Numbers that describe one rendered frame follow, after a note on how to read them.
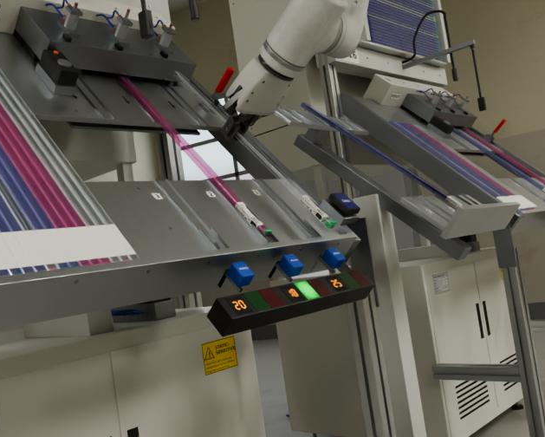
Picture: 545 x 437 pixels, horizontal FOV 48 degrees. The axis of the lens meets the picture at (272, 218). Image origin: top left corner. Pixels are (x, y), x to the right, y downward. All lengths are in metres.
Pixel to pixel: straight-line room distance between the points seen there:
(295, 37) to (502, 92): 3.77
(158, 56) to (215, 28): 4.52
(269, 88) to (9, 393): 0.66
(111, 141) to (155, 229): 0.72
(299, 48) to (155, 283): 0.48
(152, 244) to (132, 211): 0.07
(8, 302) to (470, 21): 4.46
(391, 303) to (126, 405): 0.59
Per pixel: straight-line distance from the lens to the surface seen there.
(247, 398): 1.34
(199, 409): 1.26
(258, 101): 1.14
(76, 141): 1.54
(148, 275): 0.80
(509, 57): 4.81
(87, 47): 1.24
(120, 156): 1.59
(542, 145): 4.67
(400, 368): 1.39
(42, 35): 1.23
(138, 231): 0.88
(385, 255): 1.36
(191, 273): 0.86
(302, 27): 1.06
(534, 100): 4.73
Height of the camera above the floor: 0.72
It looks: 3 degrees up
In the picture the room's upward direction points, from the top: 8 degrees counter-clockwise
